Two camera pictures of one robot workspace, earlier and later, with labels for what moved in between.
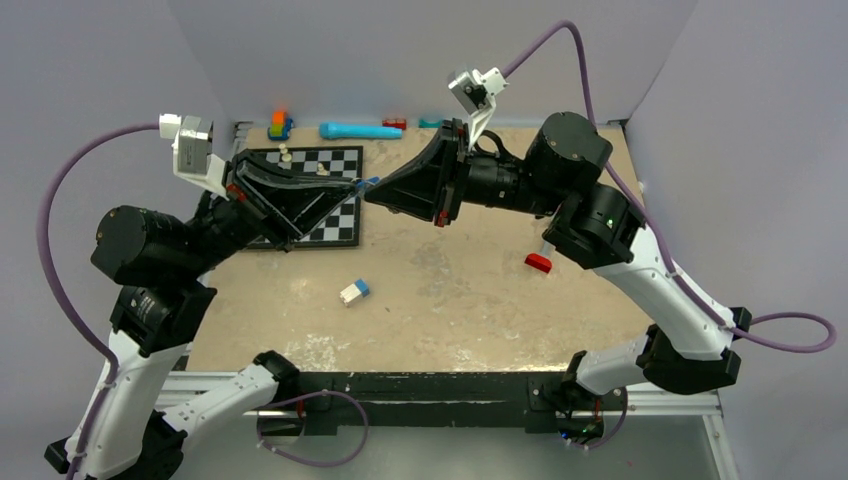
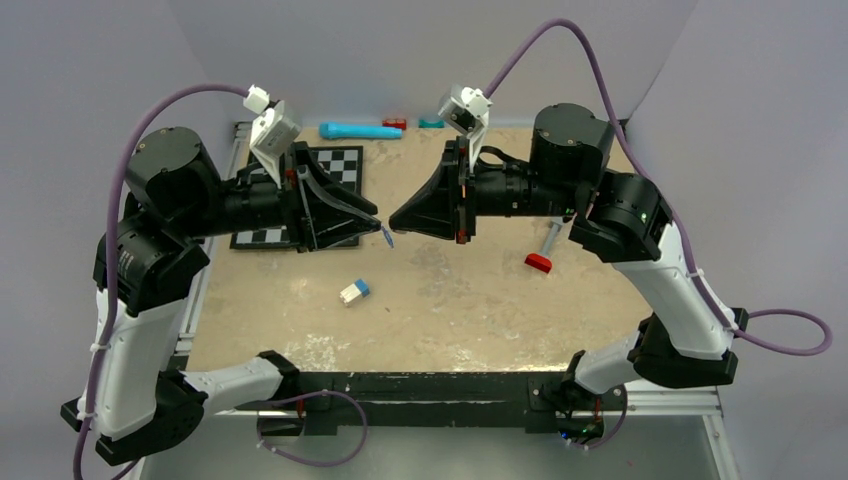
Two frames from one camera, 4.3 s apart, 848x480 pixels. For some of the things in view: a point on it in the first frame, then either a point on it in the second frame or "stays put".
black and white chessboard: x=342 y=228 stays put
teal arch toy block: x=422 y=123 stays put
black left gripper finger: x=269 y=178 → x=310 y=166
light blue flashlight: x=358 y=130 stays put
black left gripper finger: x=303 y=210 → x=335 y=225
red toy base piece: x=539 y=262 stays put
